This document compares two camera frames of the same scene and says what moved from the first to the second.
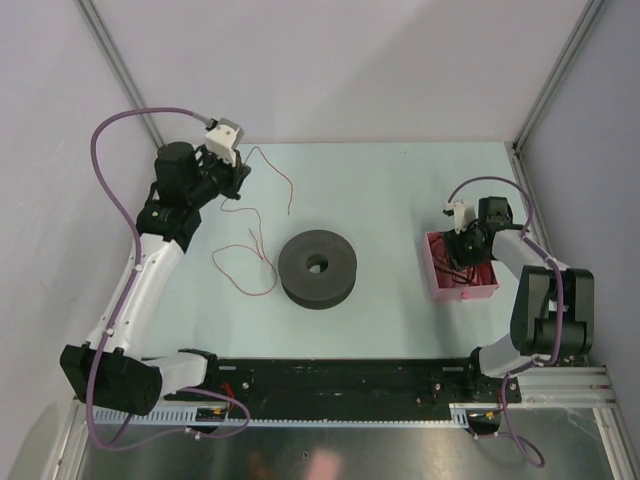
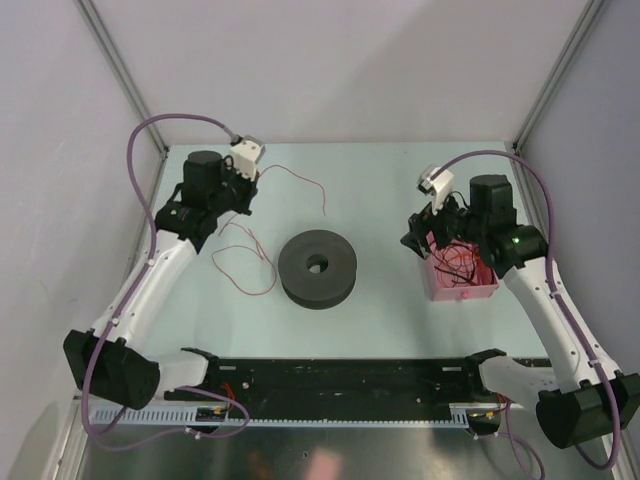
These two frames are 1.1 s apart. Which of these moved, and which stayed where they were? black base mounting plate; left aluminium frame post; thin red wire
Moved: thin red wire
Stayed: left aluminium frame post; black base mounting plate
